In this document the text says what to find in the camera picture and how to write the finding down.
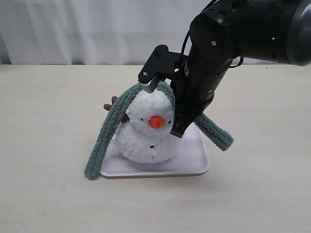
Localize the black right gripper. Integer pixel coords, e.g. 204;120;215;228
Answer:
170;45;233;138

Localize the green knitted scarf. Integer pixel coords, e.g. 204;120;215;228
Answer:
84;84;234;180

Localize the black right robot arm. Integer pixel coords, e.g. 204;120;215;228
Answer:
171;0;311;137

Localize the white plush snowman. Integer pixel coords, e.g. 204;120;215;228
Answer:
116;90;184;164

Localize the white rectangular plastic tray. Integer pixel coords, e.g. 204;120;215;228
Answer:
100;124;210;179

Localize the white backdrop curtain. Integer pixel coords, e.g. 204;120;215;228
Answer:
0;0;311;66

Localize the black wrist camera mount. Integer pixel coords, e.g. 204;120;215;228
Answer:
138;44;187;93

